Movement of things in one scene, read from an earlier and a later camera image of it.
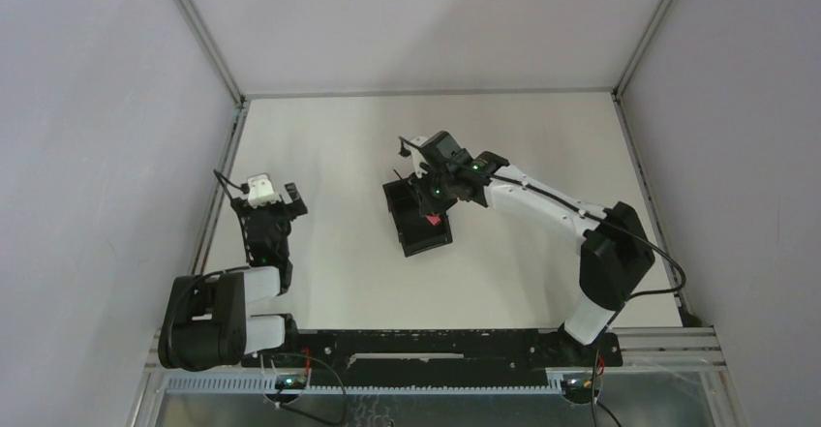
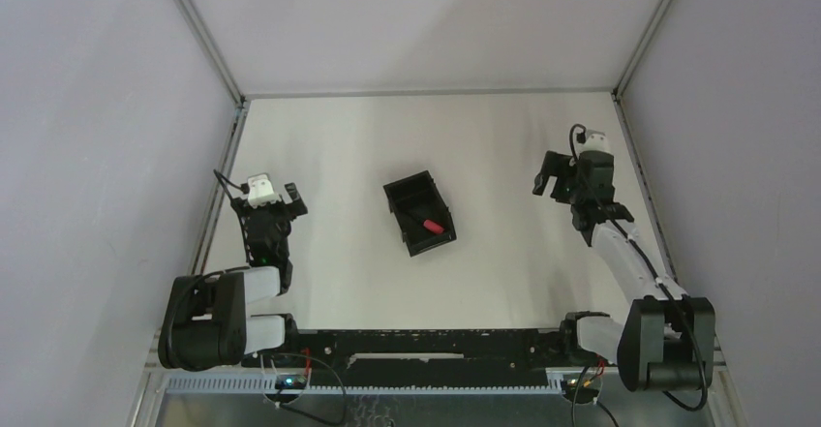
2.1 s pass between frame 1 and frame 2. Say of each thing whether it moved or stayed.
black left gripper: stayed
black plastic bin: stayed
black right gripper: moved
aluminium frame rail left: stayed
